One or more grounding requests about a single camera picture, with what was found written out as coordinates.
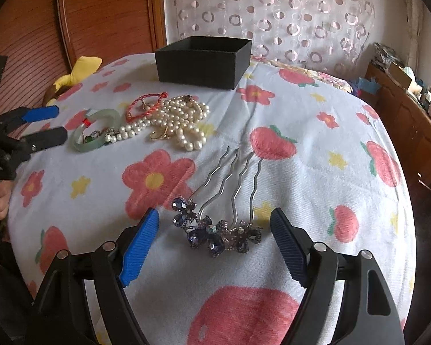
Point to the patterned pillow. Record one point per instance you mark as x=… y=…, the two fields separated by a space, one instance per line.
x=330 y=79

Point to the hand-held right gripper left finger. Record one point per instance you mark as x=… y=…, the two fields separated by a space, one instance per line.
x=140 y=249

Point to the yellow plush toy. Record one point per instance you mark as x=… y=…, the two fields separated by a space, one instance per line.
x=82 y=68

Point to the clutter on cabinet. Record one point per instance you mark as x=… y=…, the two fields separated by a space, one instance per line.
x=409 y=75

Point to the green jade bangle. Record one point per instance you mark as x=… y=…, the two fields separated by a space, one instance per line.
x=79 y=145

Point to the floral printed blanket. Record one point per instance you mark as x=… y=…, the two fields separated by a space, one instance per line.
x=309 y=187

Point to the gold pendant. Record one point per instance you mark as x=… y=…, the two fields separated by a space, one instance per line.
x=161 y=133

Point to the jewelled silver hair comb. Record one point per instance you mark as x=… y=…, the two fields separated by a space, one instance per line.
x=215 y=235

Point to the sheer circle-patterned curtain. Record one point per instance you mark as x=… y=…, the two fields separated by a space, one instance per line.
x=273 y=10

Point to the black square box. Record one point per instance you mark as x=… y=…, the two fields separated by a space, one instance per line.
x=197 y=66

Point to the wooden headboard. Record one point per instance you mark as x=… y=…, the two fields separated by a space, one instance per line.
x=104 y=10

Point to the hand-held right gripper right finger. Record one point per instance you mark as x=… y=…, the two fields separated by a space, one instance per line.
x=289 y=249

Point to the wooden cabinet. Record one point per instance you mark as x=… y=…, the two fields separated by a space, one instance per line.
x=402 y=122

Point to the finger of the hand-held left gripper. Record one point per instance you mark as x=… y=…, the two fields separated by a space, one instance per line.
x=39 y=114
x=46 y=139

